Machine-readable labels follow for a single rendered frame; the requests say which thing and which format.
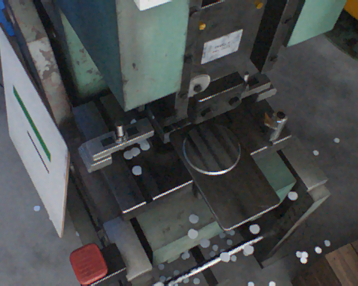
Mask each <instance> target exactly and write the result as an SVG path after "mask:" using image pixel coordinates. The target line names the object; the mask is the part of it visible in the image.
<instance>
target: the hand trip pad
mask: <svg viewBox="0 0 358 286"><path fill-rule="evenodd" d="M69 262H70V264H71V265H72V268H73V270H74V271H75V275H76V279H77V280H78V281H79V282H80V283H81V284H83V285H88V284H90V283H91V282H94V281H95V280H97V279H99V278H101V277H104V276H105V274H106V272H107V264H106V261H105V260H104V256H103V255H102V254H101V250H100V249H99V246H98V245H97V244H95V243H89V244H86V245H85V246H83V247H81V248H77V249H76V250H74V251H72V252H71V254H70V257H69Z"/></svg>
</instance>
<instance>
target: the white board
mask: <svg viewBox="0 0 358 286"><path fill-rule="evenodd" d="M0 55H1V68H2V74H3V81H4V93H5V100H6V107H7V120H8V127H9V134H10V137H11V139H12V142H13V144H14V146H15V148H16V150H17V151H18V153H19V157H20V158H21V160H22V162H23V164H24V165H25V167H26V169H27V171H28V174H29V176H30V178H31V179H32V181H33V184H34V185H35V189H36V190H37V192H38V194H39V196H40V198H41V200H42V201H43V205H44V206H45V208H46V210H47V212H48V213H49V217H50V218H51V220H52V222H53V224H54V226H55V228H56V231H57V233H58V235H59V236H60V238H61V237H63V230H64V215H65V207H66V192H67V185H68V177H69V162H70V154H69V151H68V148H67V146H66V143H65V141H64V139H63V137H62V135H61V133H60V131H59V130H58V125H57V123H56V122H55V120H54V118H53V115H52V114H51V110H50V109H49V107H48V104H47V103H46V101H45V99H44V97H43V94H42V93H41V91H40V89H39V88H38V87H37V85H36V83H35V81H34V79H33V77H32V75H31V73H30V72H29V70H28V69H27V67H26V65H25V63H24V61H23V59H22V57H20V55H19V52H18V51H17V50H16V46H15V45H14V44H13V41H12V40H11V38H10V37H9V35H8V33H7V31H6V29H5V27H4V25H3V24H2V23H1V22H0Z"/></svg>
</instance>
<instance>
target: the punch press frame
mask: <svg viewBox="0 0 358 286"><path fill-rule="evenodd" d="M346 1H347V0H300V1H299V3H298V6H297V7H296V10H295V12H294V15H293V19H292V21H293V22H292V24H291V25H290V26H289V28H288V31H287V32H286V35H285V37H284V40H283V46H284V47H286V48H288V47H290V46H291V45H294V44H297V43H299V42H303V41H306V40H307V39H310V38H313V37H314V36H317V35H319V34H322V33H326V32H328V31H331V30H332V28H333V26H334V24H336V21H337V19H338V18H339V16H340V14H341V12H342V8H343V7H344V6H345V3H346ZM33 2H34V4H35V6H36V9H37V12H38V14H39V17H40V19H41V21H42V23H43V26H44V28H45V30H46V34H47V36H48V39H49V42H50V43H51V47H52V50H53V52H54V56H55V59H56V63H57V66H58V68H59V71H60V74H61V77H62V79H63V82H64V85H65V89H66V94H67V95H68V97H69V100H70V101H71V102H72V108H75V107H78V106H80V105H81V104H85V103H89V102H90V101H94V103H96V102H99V101H100V97H103V96H107V95H109V94H112V93H113V94H114V96H115V98H116V100H117V101H118V102H119V104H120V105H121V107H122V110H124V112H126V111H128V110H132V109H135V108H136V107H139V106H142V105H143V104H148V103H149V102H152V101H155V100H157V99H158V98H161V97H165V96H167V95H170V94H172V93H174V92H176V91H178V90H180V87H181V81H182V74H183V56H184V51H185V44H186V33H187V26H188V20H189V9H190V0H172V1H169V2H164V3H162V4H159V5H156V6H154V7H150V8H148V9H146V10H140V9H139V8H138V7H137V5H136V3H135V2H134V0H33ZM255 162H256V163H257V165H258V166H259V168H260V170H261V171H262V172H263V173H264V174H265V177H266V178H267V180H268V181H269V182H270V184H271V185H272V188H273V189H274V190H275V191H276V192H277V194H278V196H279V198H280V203H281V202H282V201H283V199H285V197H286V195H287V194H288V192H289V191H290V190H291V189H292V187H293V186H294V185H295V183H296V181H297V180H296V179H295V177H294V176H293V175H292V173H291V171H289V169H288V168H287V166H286V164H285V163H284V162H283V160H282V159H281V158H280V157H279V154H278V153H277V151H275V152H273V153H271V154H269V155H267V156H265V157H262V158H260V159H258V160H257V161H255ZM191 214H194V215H196V216H198V222H197V223H191V222H190V221H189V216H190V215H191ZM129 220H130V222H131V224H132V225H133V227H134V230H135V233H136V235H137V237H138V239H139V240H140V242H141V244H142V247H143V249H144V250H145V253H146V254H147V256H148V260H149V261H150V262H151V265H152V268H153V267H155V266H157V265H158V264H161V263H162V262H164V261H166V262H167V263H169V262H171V261H174V260H176V259H178V258H180V254H181V253H182V252H184V251H186V250H188V249H189V248H191V247H193V246H196V245H198V244H200V240H201V239H203V238H205V239H210V238H212V237H214V236H216V235H217V234H219V233H221V232H224V231H223V230H222V229H221V228H220V226H219V225H218V224H217V222H216V219H215V218H214V217H213V214H212V213H211V211H210V209H209V207H208V205H207V204H206V203H205V201H204V199H203V198H202V199H198V198H196V197H195V195H194V193H193V190H191V191H189V192H187V193H185V194H182V195H181V196H179V197H176V198H175V199H172V200H170V201H169V202H167V203H163V204H161V205H159V206H157V207H156V208H154V209H151V210H149V211H146V212H144V213H142V214H140V215H138V216H136V217H132V218H131V219H129ZM191 229H194V230H195V231H196V232H198V236H197V238H190V237H189V231H190V230H191ZM262 239H263V237H262V235H261V234H260V233H257V234H256V235H253V236H252V237H250V238H248V239H246V240H244V241H241V242H239V243H238V244H237V245H235V246H233V247H230V248H228V249H226V250H225V251H223V252H227V253H228V254H230V256H231V255H233V254H236V253H238V251H240V250H243V249H244V247H245V245H246V244H247V245H249V246H251V245H252V244H254V243H256V242H258V241H261V240H262ZM223 252H220V253H219V254H217V255H214V256H213V257H211V258H209V259H207V260H206V261H202V262H201V263H199V264H197V265H196V266H194V267H192V268H189V269H188V270H185V271H183V272H182V273H181V274H179V275H177V276H174V277H172V278H170V279H169V280H167V281H165V282H163V285H164V286H174V285H176V284H177V283H180V282H182V281H183V280H185V279H188V278H189V277H190V276H194V275H195V274H197V273H199V272H201V271H202V270H204V269H206V268H209V267H210V266H212V265H214V264H216V263H218V262H219V261H221V259H220V255H221V254H222V253H223Z"/></svg>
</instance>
